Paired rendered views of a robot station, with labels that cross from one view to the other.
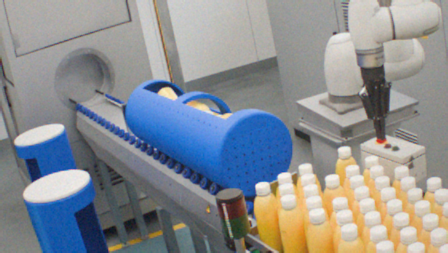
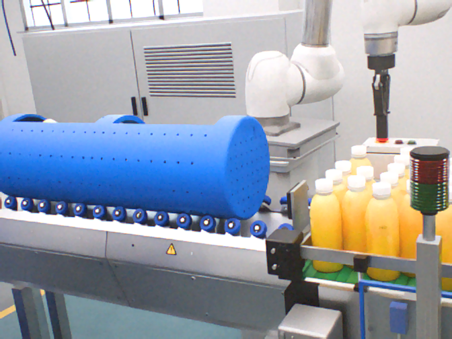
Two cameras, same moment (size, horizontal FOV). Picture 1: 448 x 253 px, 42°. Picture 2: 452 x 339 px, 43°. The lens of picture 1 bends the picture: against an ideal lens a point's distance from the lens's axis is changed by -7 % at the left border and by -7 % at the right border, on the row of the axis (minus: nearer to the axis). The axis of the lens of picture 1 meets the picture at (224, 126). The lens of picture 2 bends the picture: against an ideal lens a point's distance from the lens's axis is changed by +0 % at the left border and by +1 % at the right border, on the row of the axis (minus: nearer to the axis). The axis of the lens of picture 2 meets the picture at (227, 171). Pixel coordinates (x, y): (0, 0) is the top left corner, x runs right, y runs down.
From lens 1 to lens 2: 1.15 m
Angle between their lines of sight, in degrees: 34
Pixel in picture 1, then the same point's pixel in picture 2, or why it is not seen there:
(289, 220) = (391, 211)
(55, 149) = not seen: outside the picture
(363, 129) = (307, 148)
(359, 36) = (384, 16)
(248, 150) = (244, 161)
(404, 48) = (333, 64)
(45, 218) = not seen: outside the picture
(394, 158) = not seen: hidden behind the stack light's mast
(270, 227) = (337, 233)
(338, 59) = (272, 76)
